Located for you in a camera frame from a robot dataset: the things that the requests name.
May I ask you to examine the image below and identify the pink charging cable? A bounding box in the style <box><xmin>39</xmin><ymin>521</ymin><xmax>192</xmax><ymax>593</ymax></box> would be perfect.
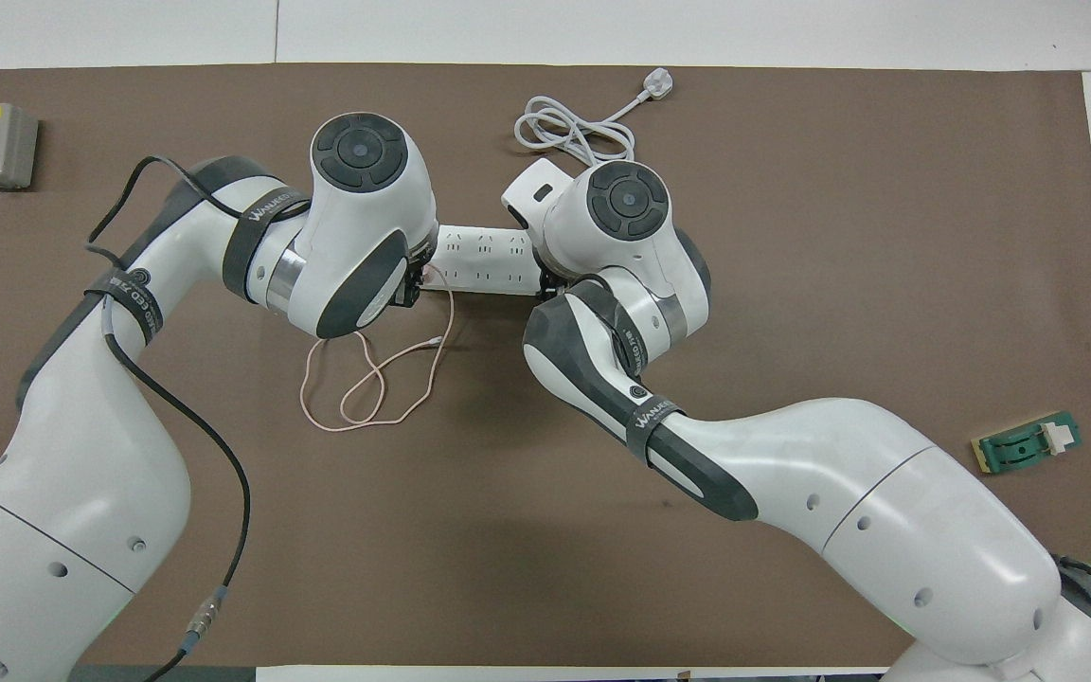
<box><xmin>299</xmin><ymin>270</ymin><xmax>457</xmax><ymax>433</ymax></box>

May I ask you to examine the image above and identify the brown table mat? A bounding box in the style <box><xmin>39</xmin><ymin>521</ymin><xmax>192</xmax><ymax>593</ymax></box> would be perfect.
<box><xmin>0</xmin><ymin>63</ymin><xmax>1091</xmax><ymax>669</ymax></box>

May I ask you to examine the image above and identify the green knife switch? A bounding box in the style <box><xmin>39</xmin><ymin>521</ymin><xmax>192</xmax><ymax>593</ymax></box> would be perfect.
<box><xmin>970</xmin><ymin>410</ymin><xmax>1082</xmax><ymax>475</ymax></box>

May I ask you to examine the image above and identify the white power cord with plug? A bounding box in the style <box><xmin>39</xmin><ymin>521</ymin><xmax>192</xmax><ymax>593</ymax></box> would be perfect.
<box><xmin>514</xmin><ymin>68</ymin><xmax>674</xmax><ymax>176</ymax></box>

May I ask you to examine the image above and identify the white power strip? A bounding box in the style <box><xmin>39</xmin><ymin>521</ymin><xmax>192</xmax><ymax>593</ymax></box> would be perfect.
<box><xmin>430</xmin><ymin>224</ymin><xmax>548</xmax><ymax>296</ymax></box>

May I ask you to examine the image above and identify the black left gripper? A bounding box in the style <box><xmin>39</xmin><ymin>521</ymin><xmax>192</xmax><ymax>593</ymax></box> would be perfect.
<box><xmin>394</xmin><ymin>242</ymin><xmax>435</xmax><ymax>309</ymax></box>

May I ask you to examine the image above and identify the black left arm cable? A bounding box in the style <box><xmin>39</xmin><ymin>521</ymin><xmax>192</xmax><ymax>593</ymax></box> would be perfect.
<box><xmin>83</xmin><ymin>156</ymin><xmax>253</xmax><ymax>682</ymax></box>

